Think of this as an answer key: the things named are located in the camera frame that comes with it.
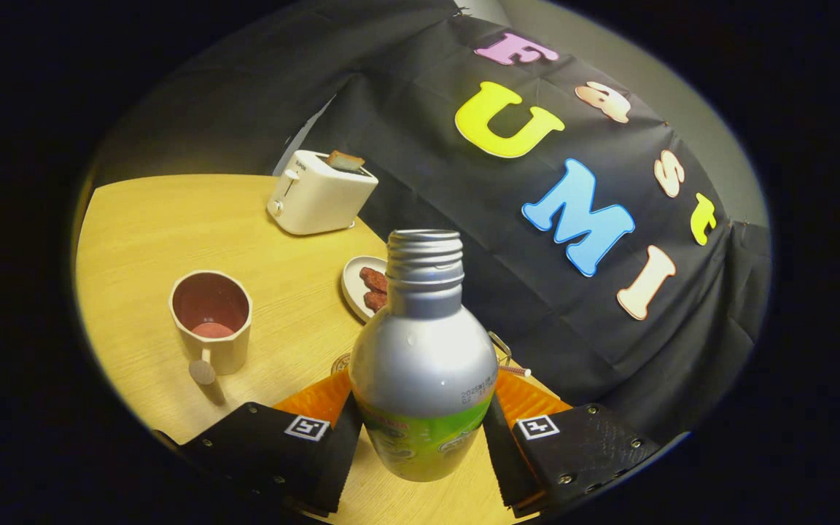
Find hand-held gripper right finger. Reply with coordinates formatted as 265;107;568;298
482;368;665;518

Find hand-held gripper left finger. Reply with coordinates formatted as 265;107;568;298
154;368;364;518

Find silver juice bottle green label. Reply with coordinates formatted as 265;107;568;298
348;229;499;483

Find cream cup with wooden handle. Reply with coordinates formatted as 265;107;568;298
168;270;254;386

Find white round plate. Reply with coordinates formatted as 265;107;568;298
341;255;390;324

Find white toaster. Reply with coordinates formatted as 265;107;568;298
267;149;379;236

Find wooden table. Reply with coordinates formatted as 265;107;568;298
74;174;559;525

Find toast slice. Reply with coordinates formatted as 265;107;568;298
327;150;366;174

